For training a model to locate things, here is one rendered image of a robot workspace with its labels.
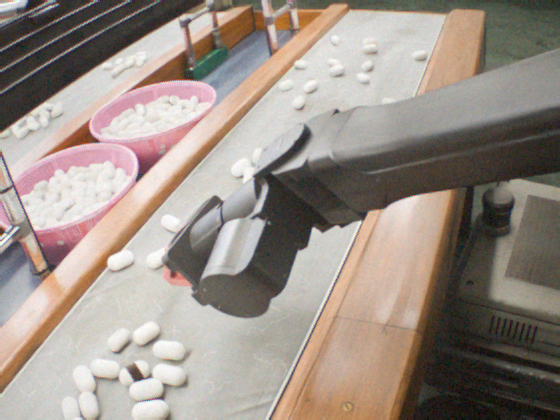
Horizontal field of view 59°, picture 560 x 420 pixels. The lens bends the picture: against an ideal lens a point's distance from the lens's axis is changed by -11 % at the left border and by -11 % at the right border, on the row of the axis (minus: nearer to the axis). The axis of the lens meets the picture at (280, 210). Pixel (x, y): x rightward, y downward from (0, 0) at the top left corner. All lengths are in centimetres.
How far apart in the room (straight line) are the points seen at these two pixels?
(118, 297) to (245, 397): 23
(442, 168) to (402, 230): 37
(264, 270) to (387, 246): 28
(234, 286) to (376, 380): 18
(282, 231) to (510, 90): 22
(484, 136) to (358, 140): 11
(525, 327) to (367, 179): 73
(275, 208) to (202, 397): 22
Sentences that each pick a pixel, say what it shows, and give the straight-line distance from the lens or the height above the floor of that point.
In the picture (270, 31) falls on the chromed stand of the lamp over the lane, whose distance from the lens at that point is 131.
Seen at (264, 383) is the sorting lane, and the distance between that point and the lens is 56.
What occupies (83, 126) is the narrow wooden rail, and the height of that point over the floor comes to 76.
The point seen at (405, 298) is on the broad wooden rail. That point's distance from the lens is 59.
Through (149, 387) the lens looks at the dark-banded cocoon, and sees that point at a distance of 56.
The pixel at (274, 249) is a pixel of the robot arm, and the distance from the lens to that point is 41.
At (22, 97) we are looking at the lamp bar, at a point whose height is 106.
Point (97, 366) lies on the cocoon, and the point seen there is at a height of 76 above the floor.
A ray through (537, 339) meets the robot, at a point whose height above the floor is 40.
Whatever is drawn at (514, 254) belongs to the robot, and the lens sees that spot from 111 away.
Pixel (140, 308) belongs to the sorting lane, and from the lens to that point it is 67.
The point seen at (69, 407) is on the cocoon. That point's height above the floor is 76.
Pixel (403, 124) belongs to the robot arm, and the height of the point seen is 103.
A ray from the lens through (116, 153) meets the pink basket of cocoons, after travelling 100.
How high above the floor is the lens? 118
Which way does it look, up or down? 35 degrees down
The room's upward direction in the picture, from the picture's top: 9 degrees counter-clockwise
